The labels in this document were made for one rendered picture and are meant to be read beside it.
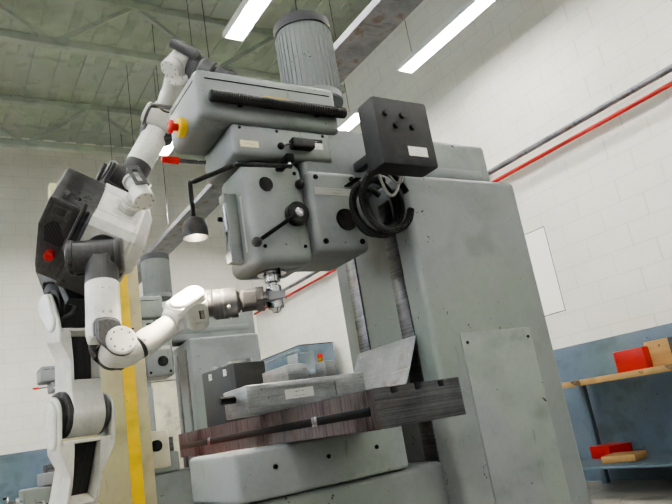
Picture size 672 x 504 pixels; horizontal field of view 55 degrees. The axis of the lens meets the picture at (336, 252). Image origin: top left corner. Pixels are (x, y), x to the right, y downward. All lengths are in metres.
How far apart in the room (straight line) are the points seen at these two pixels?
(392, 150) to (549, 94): 4.97
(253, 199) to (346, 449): 0.73
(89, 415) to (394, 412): 1.13
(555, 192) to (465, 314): 4.61
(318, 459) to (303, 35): 1.36
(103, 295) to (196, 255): 10.09
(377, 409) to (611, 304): 4.97
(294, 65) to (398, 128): 0.51
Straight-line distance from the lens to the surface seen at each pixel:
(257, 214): 1.85
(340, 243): 1.93
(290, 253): 1.85
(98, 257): 1.86
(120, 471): 3.47
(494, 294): 2.10
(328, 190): 1.97
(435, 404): 1.40
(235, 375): 2.13
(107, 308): 1.80
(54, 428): 2.17
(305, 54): 2.24
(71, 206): 2.00
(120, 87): 10.51
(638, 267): 6.01
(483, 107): 7.32
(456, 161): 2.38
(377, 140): 1.83
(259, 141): 1.93
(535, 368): 2.15
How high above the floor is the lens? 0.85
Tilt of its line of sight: 15 degrees up
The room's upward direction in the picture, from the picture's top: 10 degrees counter-clockwise
